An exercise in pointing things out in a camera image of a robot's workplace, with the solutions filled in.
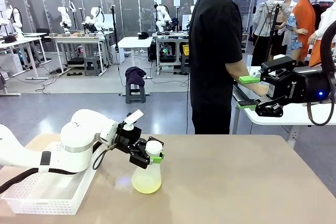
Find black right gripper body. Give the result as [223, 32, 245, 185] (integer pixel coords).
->
[267, 67, 332, 104]

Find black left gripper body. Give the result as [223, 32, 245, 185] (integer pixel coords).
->
[116, 121, 143, 154]

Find round white flask cap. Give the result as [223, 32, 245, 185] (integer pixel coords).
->
[145, 140, 162, 154]

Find translucent plastic conical flask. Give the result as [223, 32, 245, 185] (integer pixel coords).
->
[131, 145, 163, 194]

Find person's right forearm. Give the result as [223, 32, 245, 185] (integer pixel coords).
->
[227, 62, 264, 97]

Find person's right hand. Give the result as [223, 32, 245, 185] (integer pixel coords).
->
[253, 83, 269, 98]

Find white side table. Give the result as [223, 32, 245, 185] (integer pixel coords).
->
[232, 55, 336, 142]

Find black flat tray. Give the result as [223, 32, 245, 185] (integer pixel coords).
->
[233, 84, 264, 107]

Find mannequin white shirt orange trousers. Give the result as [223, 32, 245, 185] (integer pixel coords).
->
[307, 2, 336, 67]

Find wooden shoe rack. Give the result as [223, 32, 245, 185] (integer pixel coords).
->
[240, 33, 250, 54]

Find background person in floral dress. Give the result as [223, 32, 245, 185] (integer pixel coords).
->
[278, 0, 303, 51]

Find grey stool under cloth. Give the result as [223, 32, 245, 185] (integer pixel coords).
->
[125, 82, 151, 104]

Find mannequin in grey shirt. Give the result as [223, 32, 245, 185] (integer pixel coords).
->
[251, 0, 292, 67]

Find mannequin in orange shirt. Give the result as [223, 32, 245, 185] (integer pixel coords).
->
[292, 0, 320, 61]

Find dark purple cloth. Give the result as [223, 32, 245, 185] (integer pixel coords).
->
[125, 66, 147, 87]

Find person in black t-shirt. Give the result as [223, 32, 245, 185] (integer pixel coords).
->
[188, 0, 258, 135]

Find grey plastic stool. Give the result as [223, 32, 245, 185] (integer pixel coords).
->
[83, 56, 102, 77]

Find desk with computer equipment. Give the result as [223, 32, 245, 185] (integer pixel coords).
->
[151, 31, 192, 76]

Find small white square table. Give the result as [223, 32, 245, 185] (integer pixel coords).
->
[117, 36, 154, 80]

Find white perforated plastic basket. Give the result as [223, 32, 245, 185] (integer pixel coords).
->
[1, 141, 99, 216]

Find long white lab desk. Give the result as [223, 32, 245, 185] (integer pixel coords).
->
[44, 33, 114, 76]

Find white desk with black items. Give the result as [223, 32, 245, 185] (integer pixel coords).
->
[0, 32, 53, 81]

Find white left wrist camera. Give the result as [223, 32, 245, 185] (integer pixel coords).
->
[122, 109, 144, 131]

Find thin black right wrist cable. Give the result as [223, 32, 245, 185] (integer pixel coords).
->
[306, 76, 336, 127]

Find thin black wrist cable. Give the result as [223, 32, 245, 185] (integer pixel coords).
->
[306, 76, 336, 127]
[91, 142, 118, 171]

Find black camera tripod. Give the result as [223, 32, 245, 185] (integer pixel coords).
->
[261, 1, 281, 63]

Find thin black left wrist cable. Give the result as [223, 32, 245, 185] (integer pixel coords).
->
[91, 142, 118, 171]

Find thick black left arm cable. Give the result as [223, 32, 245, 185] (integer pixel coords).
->
[0, 167, 80, 195]

